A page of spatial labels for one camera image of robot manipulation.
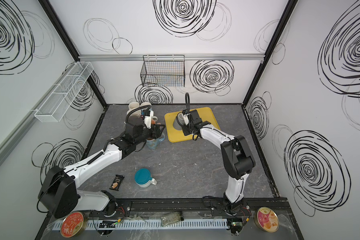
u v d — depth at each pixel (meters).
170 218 0.68
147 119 0.72
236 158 0.49
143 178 0.76
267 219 0.68
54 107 0.72
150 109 0.66
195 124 0.73
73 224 0.67
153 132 0.71
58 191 0.41
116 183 0.81
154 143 0.90
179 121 0.80
